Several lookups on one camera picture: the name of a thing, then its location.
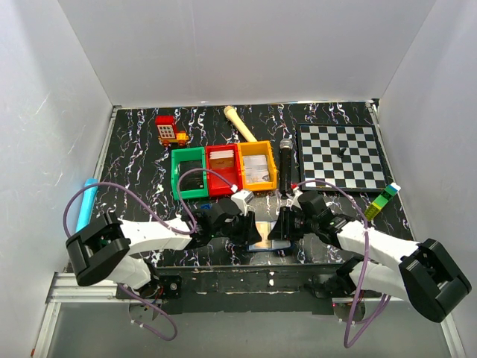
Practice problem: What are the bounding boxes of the gold VIP credit card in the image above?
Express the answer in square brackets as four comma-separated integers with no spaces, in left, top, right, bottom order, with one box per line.
[253,222,272,250]

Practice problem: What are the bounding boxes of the navy blue card holder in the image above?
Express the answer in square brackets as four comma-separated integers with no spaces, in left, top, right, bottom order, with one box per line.
[247,221,292,252]

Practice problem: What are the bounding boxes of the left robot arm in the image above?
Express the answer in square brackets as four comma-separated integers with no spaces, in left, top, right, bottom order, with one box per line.
[66,198,262,291]

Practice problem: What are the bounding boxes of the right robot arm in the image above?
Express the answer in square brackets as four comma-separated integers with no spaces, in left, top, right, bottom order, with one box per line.
[268,191,472,323]

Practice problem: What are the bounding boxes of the orange cards in red bin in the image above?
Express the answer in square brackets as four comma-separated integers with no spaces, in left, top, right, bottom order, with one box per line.
[209,149,235,171]

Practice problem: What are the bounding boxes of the white cards in yellow bin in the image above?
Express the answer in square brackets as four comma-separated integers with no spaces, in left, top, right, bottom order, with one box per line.
[243,154,270,184]

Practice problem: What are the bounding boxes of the black object in green bin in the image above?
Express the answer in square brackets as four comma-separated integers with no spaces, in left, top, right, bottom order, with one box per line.
[177,160,204,191]

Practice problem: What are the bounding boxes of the black microphone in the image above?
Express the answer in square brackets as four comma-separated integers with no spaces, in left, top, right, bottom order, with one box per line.
[279,138,293,196]

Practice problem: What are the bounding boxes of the yellow plastic bin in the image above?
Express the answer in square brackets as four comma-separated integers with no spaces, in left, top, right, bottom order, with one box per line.
[237,141,278,192]

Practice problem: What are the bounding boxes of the red plastic bin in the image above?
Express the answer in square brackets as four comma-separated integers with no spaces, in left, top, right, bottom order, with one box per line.
[205,144,243,197]

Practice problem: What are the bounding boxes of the yellow green brick stack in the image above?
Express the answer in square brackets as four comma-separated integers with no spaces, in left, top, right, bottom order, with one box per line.
[364,182,401,221]

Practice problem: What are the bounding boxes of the black chess piece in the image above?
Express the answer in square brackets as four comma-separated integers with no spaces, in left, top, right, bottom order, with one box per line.
[337,148,347,158]

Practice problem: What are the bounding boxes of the black white chessboard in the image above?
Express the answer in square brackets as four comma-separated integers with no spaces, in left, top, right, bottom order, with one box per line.
[297,123,391,192]

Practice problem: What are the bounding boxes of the green plastic bin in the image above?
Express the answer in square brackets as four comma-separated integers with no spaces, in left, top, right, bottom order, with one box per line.
[171,147,209,200]

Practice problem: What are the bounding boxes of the beige wooden microphone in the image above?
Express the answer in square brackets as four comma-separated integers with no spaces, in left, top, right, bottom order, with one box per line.
[224,106,257,142]

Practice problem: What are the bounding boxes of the light blue toy microphone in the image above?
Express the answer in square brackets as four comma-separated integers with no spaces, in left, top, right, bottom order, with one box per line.
[75,186,98,232]

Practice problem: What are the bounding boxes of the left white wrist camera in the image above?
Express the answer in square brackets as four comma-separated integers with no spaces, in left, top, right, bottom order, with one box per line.
[230,189,254,216]

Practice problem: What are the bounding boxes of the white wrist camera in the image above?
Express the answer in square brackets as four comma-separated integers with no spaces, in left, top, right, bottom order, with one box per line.
[230,189,254,216]
[287,186,303,209]

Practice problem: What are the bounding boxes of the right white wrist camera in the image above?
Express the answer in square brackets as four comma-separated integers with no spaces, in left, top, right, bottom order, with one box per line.
[287,186,303,209]

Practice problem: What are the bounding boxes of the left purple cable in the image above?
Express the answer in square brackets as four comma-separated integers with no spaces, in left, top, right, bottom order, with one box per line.
[62,168,239,341]

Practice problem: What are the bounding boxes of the purple cable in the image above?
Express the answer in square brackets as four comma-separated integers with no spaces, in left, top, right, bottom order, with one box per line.
[292,179,392,348]
[62,168,239,341]

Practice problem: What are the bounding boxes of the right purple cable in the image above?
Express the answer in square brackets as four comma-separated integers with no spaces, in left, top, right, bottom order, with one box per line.
[292,179,392,348]

